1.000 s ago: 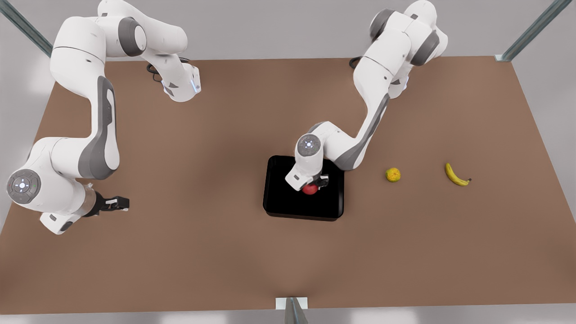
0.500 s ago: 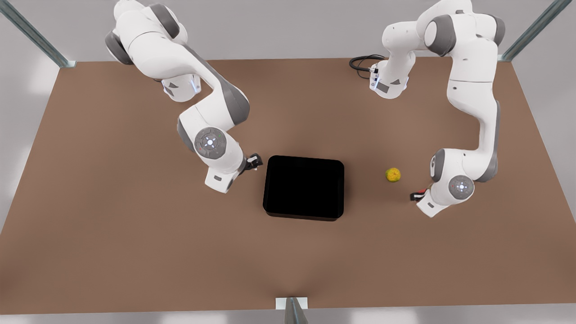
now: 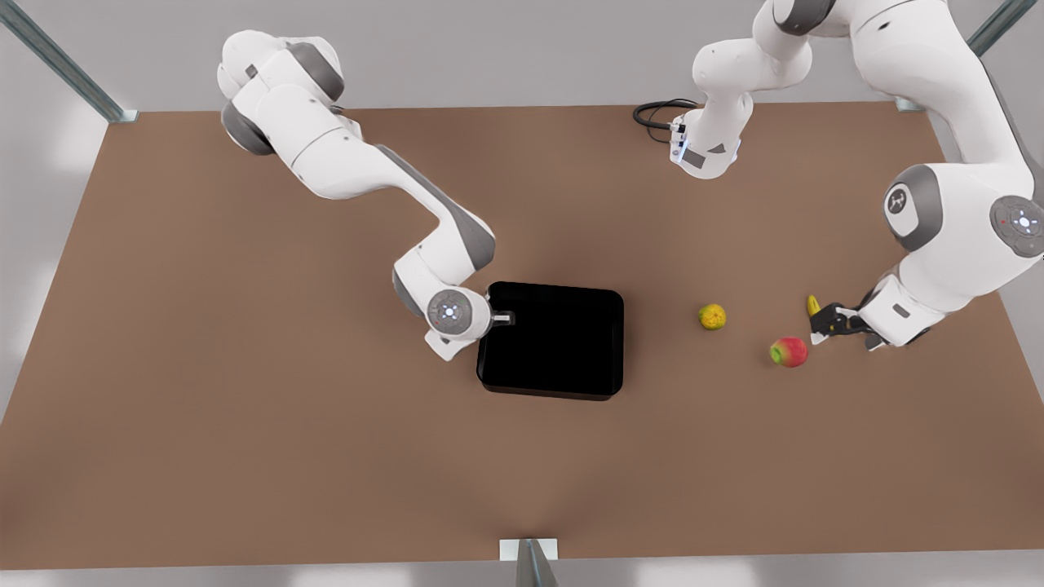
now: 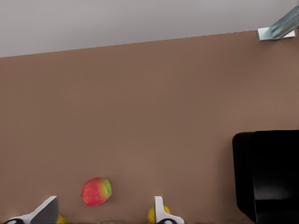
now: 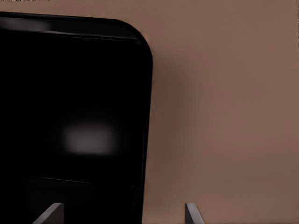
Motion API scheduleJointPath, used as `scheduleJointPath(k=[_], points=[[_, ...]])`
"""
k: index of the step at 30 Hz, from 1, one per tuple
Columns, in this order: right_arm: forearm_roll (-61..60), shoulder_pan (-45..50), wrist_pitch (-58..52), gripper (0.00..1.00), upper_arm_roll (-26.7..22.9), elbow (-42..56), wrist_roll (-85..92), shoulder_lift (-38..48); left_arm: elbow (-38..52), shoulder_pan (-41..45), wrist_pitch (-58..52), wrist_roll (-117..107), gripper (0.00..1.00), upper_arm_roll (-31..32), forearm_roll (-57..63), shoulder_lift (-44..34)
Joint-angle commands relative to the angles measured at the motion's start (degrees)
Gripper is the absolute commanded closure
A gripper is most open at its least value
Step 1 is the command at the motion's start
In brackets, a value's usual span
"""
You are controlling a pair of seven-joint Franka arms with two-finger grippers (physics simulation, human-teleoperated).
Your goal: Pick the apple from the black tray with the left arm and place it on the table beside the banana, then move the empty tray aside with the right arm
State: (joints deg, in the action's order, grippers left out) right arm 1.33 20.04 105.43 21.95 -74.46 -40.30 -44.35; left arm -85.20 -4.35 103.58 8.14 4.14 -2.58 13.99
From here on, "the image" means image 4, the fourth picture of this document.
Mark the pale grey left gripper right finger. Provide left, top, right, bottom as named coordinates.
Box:
left=154, top=196, right=185, bottom=224

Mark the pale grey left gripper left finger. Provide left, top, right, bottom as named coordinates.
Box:
left=1, top=196, right=59, bottom=224

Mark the yellow fruit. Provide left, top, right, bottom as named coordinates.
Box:
left=56, top=213, right=69, bottom=224
left=147, top=204, right=171, bottom=224

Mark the red and green apple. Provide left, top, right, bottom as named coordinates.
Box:
left=81, top=176, right=113, bottom=208

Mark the black tray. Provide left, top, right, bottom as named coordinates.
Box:
left=232, top=129, right=299, bottom=224

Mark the silver frame post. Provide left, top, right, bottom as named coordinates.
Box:
left=256, top=5, right=299, bottom=42

